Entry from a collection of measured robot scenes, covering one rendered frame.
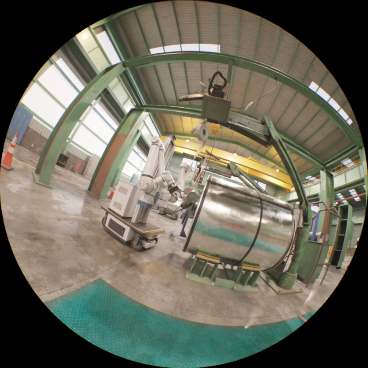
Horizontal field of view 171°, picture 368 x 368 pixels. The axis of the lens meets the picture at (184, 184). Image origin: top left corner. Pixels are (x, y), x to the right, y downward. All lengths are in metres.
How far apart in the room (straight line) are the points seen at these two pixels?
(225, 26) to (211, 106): 11.16
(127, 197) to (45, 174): 2.17
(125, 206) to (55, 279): 1.33
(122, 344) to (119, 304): 0.31
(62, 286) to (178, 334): 0.76
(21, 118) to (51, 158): 6.48
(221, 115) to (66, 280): 1.59
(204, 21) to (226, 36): 2.11
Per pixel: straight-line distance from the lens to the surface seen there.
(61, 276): 1.07
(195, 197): 1.47
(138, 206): 1.80
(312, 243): 3.03
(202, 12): 11.97
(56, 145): 3.19
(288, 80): 3.30
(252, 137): 1.42
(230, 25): 11.91
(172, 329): 0.96
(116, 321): 0.90
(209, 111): 0.97
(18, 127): 9.33
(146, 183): 1.41
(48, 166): 3.22
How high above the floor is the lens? 0.78
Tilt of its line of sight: 11 degrees up
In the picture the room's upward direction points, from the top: 20 degrees clockwise
